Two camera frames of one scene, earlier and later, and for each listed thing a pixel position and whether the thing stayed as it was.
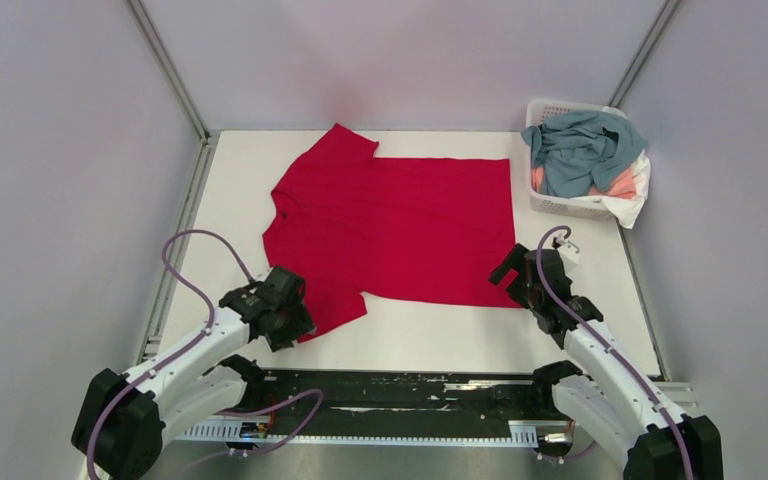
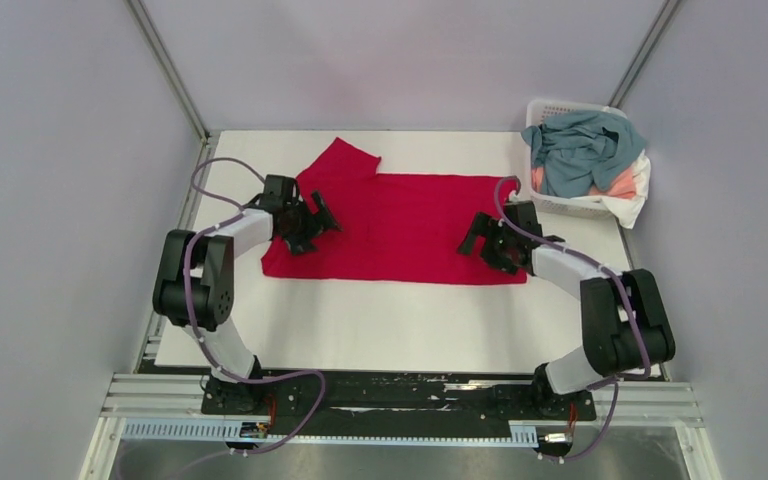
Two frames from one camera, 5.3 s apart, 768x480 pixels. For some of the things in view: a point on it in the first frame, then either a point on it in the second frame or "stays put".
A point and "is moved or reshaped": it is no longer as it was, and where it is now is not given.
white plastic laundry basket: [536, 111] stays put
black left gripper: [302, 324] -> [325, 221]
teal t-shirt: [568, 148] stays put
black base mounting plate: [293, 396] stays put
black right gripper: [512, 261] -> [482, 225]
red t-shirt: [346, 223] is moved or reshaped
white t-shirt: [627, 209] stays put
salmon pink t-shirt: [624, 187] stays put
